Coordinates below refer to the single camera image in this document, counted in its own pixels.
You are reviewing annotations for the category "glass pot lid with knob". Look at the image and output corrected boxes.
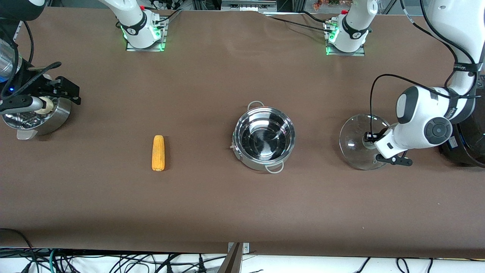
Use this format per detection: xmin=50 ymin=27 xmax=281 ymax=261
xmin=339 ymin=113 xmax=391 ymax=171

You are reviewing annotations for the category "orange background clutter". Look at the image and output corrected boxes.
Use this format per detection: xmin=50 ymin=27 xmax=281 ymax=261
xmin=313 ymin=0 xmax=342 ymax=10

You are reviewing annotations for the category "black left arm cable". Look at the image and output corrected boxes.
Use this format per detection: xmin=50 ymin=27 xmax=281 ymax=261
xmin=369 ymin=0 xmax=482 ymax=137

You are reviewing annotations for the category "steel saucepan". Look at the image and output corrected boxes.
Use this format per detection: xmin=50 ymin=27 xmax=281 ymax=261
xmin=2 ymin=97 xmax=72 ymax=141

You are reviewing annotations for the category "aluminium frame rail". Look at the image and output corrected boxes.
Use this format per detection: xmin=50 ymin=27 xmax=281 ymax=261
xmin=221 ymin=0 xmax=278 ymax=12

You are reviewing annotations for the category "steel pot with loop handles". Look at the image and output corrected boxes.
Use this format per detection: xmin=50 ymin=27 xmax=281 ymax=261
xmin=230 ymin=100 xmax=297 ymax=175

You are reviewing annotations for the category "grey camera pole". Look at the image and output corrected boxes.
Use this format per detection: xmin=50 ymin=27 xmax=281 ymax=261
xmin=217 ymin=243 xmax=244 ymax=273

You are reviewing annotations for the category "brown table cover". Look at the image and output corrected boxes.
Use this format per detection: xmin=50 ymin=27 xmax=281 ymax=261
xmin=0 ymin=7 xmax=485 ymax=259

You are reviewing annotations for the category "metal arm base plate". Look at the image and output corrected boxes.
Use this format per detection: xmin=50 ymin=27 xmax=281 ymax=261
xmin=326 ymin=23 xmax=366 ymax=56
xmin=126 ymin=17 xmax=167 ymax=52

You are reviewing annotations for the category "yellow corn cob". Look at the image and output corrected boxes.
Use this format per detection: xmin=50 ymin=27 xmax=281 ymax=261
xmin=152 ymin=135 xmax=166 ymax=172

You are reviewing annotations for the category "black base cable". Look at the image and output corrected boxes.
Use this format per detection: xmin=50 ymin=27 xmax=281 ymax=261
xmin=153 ymin=9 xmax=183 ymax=25
xmin=267 ymin=15 xmax=334 ymax=33
xmin=297 ymin=11 xmax=330 ymax=24

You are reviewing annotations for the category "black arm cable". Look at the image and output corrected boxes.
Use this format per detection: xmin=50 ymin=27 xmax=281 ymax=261
xmin=0 ymin=20 xmax=63 ymax=101
xmin=369 ymin=0 xmax=482 ymax=137

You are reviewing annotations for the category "black rice cooker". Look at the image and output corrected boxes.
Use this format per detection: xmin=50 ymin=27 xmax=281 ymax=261
xmin=439 ymin=108 xmax=485 ymax=168

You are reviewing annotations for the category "white power strip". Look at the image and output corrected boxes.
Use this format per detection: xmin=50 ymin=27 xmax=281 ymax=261
xmin=151 ymin=0 xmax=183 ymax=10

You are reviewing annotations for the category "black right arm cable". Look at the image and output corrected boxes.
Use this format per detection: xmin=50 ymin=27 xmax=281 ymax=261
xmin=0 ymin=20 xmax=63 ymax=101

